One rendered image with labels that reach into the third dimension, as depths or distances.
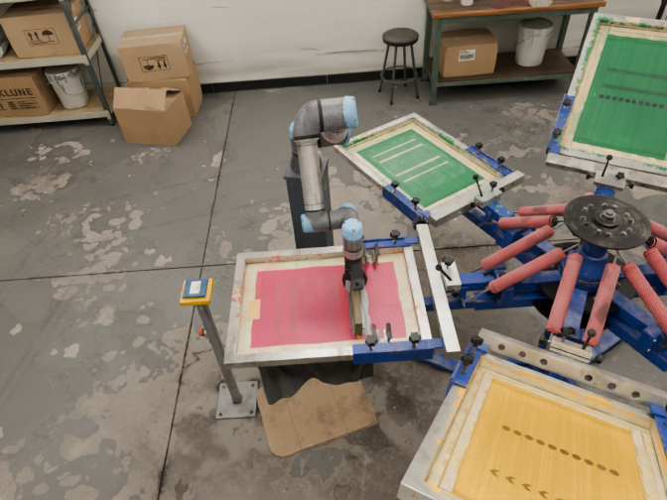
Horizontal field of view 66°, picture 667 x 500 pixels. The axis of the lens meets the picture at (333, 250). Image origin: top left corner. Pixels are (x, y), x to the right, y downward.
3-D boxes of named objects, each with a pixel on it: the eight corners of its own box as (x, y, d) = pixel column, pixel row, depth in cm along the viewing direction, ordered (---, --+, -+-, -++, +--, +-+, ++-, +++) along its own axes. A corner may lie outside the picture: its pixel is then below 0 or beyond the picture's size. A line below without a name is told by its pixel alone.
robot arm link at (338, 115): (314, 123, 236) (316, 95, 182) (346, 119, 237) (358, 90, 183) (318, 150, 237) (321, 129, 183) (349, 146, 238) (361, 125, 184)
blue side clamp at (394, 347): (353, 364, 194) (352, 354, 189) (352, 353, 197) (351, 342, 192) (433, 359, 194) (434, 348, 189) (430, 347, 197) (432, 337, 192)
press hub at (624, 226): (504, 436, 267) (577, 253, 172) (485, 370, 295) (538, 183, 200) (580, 431, 267) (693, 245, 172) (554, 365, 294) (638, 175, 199)
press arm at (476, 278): (443, 293, 209) (444, 285, 206) (440, 282, 214) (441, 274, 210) (484, 290, 209) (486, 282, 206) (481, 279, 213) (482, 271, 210)
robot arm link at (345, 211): (328, 203, 199) (331, 221, 191) (356, 199, 200) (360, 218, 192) (329, 218, 205) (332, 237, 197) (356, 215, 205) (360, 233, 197)
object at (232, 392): (215, 419, 283) (166, 311, 215) (220, 384, 298) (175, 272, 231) (255, 417, 283) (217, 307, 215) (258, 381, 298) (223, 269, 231)
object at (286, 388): (271, 406, 229) (255, 352, 199) (271, 399, 231) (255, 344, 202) (373, 399, 228) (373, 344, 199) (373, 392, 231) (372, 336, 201)
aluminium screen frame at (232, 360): (225, 369, 194) (223, 363, 191) (238, 259, 236) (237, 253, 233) (433, 354, 193) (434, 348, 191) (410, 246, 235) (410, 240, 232)
